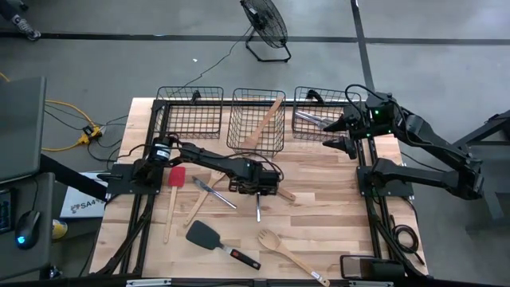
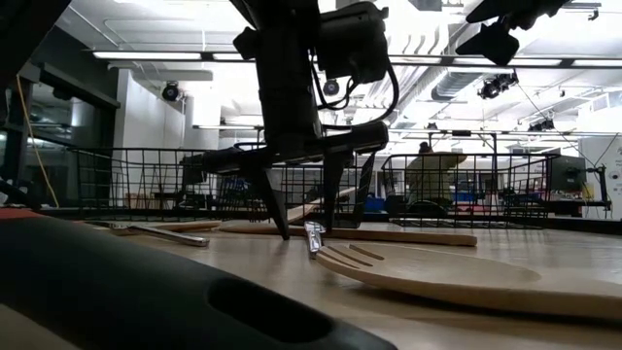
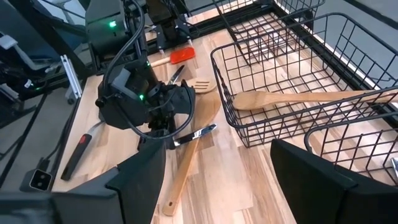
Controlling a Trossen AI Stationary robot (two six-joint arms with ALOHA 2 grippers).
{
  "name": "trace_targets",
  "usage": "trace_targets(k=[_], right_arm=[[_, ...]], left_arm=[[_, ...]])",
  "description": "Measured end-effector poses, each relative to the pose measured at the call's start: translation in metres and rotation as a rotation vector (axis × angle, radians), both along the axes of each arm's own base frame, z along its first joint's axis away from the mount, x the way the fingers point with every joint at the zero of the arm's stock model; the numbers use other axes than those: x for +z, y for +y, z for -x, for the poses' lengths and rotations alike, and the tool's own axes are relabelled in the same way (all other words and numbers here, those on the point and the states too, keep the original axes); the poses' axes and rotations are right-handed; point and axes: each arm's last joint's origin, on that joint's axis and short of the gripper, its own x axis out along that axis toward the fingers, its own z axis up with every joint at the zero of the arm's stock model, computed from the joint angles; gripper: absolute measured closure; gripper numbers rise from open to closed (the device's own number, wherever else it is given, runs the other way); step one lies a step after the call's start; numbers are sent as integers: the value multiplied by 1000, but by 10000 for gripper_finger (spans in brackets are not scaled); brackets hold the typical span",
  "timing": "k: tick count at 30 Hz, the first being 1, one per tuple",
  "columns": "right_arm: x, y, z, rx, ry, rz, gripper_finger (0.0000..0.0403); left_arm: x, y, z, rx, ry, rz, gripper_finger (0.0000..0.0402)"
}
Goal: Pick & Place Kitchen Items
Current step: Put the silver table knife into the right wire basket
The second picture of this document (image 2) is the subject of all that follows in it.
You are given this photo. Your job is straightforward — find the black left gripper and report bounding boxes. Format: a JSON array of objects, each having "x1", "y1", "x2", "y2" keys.
[{"x1": 182, "y1": 121, "x2": 391, "y2": 242}]

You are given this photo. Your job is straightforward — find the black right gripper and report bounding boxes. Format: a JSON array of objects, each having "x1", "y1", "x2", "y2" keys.
[{"x1": 455, "y1": 0, "x2": 570, "y2": 67}]

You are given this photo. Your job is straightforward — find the wooden spoon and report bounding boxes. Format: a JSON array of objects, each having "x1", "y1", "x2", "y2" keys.
[{"x1": 217, "y1": 223, "x2": 479, "y2": 248}]

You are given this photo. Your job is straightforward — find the wooden spork with label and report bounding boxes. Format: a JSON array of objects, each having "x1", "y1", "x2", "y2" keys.
[{"x1": 315, "y1": 241, "x2": 622, "y2": 322}]

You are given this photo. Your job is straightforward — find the black nylon turner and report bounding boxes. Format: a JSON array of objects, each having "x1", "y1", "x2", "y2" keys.
[{"x1": 0, "y1": 213, "x2": 398, "y2": 350}]

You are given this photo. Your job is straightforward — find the black ceiling track lights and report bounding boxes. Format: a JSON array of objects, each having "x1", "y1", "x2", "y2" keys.
[{"x1": 477, "y1": 71, "x2": 520, "y2": 101}]

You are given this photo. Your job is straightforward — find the blue storage bin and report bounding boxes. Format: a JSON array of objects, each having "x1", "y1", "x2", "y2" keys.
[{"x1": 363, "y1": 193, "x2": 390, "y2": 214}]

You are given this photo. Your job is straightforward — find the dark background monitor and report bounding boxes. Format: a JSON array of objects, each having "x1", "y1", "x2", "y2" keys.
[
  {"x1": 179, "y1": 152, "x2": 215, "y2": 187},
  {"x1": 547, "y1": 154, "x2": 589, "y2": 194}
]

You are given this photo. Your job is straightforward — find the person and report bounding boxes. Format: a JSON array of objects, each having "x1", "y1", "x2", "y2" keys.
[{"x1": 405, "y1": 140, "x2": 468, "y2": 218}]

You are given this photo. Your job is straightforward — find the white background machine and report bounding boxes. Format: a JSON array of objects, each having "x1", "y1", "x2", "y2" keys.
[{"x1": 577, "y1": 135, "x2": 622, "y2": 221}]

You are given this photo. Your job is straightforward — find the long overhead light bar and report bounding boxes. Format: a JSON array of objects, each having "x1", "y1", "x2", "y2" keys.
[{"x1": 90, "y1": 50, "x2": 622, "y2": 69}]

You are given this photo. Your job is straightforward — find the black wire basket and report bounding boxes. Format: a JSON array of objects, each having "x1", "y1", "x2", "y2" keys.
[
  {"x1": 67, "y1": 147, "x2": 259, "y2": 224},
  {"x1": 232, "y1": 142, "x2": 379, "y2": 230},
  {"x1": 381, "y1": 153, "x2": 561, "y2": 229}
]

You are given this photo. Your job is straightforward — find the silver ventilation duct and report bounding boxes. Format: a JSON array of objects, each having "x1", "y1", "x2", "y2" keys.
[{"x1": 430, "y1": 71, "x2": 487, "y2": 102}]

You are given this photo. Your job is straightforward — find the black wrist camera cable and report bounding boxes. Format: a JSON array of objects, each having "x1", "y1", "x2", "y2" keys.
[{"x1": 309, "y1": 48, "x2": 401, "y2": 131}]

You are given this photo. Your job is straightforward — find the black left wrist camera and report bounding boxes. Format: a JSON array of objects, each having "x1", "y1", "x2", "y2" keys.
[{"x1": 314, "y1": 1, "x2": 391, "y2": 85}]

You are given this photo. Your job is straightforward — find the yellow hanging cable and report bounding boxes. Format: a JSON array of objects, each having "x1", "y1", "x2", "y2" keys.
[{"x1": 16, "y1": 72, "x2": 60, "y2": 209}]

